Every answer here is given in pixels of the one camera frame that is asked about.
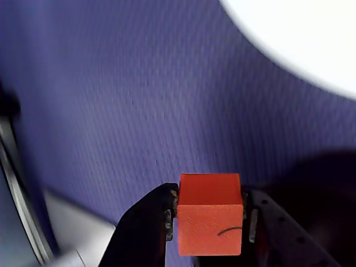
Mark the white round plate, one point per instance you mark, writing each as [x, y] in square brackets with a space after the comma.
[306, 33]

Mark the red cube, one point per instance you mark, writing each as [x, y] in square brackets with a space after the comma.
[208, 222]

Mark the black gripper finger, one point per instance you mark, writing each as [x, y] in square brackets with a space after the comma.
[278, 244]
[139, 236]

